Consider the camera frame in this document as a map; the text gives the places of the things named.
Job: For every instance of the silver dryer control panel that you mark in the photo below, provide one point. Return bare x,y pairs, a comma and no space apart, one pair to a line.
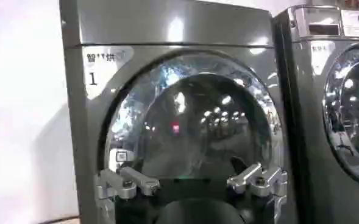
322,22

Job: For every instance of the white label sticker numbered one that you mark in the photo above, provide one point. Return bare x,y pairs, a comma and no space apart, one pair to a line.
101,71

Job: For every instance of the small white label sticker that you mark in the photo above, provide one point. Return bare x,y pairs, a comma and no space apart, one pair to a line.
321,56

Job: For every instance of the grey dryer with control panel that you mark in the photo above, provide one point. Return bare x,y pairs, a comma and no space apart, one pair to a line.
307,121

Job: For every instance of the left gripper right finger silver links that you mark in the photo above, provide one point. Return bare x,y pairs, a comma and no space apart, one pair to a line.
258,182

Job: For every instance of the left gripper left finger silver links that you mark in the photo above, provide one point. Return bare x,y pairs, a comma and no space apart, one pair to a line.
127,184

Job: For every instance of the round glass dryer door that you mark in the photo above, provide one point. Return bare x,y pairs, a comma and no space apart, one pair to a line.
354,115

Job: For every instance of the grey dryer numbered one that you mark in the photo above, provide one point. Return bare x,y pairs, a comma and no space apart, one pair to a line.
179,27

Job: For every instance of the round glass door chrome rim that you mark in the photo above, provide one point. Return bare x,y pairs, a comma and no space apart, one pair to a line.
197,121

